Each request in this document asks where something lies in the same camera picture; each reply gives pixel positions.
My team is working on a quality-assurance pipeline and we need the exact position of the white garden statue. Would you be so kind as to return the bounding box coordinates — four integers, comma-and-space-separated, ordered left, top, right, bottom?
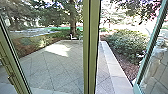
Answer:
143, 26, 168, 91

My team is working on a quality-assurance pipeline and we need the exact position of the green framed glass door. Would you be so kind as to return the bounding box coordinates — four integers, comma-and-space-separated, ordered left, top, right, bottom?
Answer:
132, 0, 168, 94

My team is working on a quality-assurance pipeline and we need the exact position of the long low reddish hedge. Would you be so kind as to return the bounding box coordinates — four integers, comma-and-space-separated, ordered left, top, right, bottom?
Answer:
11, 29, 83, 58

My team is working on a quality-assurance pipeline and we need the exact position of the dark tree trunk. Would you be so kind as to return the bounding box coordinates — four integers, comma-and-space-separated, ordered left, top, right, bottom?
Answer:
68, 0, 79, 35

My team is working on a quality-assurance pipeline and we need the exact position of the green hedge bush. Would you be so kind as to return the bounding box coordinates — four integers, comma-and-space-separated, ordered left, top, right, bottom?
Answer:
105, 29, 151, 65

